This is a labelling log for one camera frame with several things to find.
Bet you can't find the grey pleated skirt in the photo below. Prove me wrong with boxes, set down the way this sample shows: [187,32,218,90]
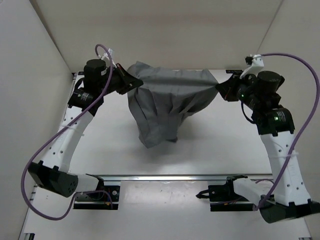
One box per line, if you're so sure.
[127,61,218,149]

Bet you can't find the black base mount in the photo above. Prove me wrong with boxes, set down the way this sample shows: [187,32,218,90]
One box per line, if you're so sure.
[73,182,121,211]
[196,183,253,212]

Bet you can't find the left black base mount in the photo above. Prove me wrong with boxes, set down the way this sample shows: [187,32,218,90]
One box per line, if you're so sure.
[73,182,121,211]

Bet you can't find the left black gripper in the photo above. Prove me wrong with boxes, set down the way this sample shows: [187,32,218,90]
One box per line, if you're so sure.
[102,59,144,91]

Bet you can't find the right blue corner sticker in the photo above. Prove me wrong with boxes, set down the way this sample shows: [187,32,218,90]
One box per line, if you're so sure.
[225,69,238,74]

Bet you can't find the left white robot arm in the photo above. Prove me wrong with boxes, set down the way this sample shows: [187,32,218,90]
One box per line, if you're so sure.
[27,59,143,199]

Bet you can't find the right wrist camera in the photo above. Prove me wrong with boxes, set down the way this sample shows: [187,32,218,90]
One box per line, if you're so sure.
[240,54,264,79]

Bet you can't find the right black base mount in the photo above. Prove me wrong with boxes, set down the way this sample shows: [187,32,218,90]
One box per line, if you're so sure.
[196,183,253,212]

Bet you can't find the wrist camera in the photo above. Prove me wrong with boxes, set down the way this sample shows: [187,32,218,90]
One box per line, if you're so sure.
[240,54,264,79]
[101,48,116,67]

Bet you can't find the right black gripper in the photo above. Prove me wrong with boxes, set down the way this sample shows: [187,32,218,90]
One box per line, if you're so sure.
[215,71,260,109]

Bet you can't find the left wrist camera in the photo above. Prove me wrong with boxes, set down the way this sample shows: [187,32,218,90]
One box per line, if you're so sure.
[101,48,116,67]

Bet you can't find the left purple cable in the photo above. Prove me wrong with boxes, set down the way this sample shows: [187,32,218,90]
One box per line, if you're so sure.
[21,44,113,221]

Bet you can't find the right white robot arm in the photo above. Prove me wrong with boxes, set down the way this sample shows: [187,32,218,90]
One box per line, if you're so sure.
[216,71,320,224]

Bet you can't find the aluminium front rail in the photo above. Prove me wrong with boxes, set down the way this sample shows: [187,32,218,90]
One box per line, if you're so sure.
[99,174,228,182]

